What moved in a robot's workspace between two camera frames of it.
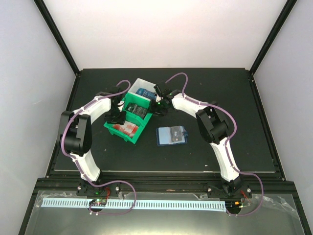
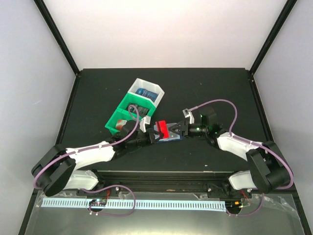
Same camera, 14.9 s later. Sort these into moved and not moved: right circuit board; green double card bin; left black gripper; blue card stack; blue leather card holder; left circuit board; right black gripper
Moved: right black gripper; left black gripper; blue leather card holder
Not moved: green double card bin; left circuit board; right circuit board; blue card stack
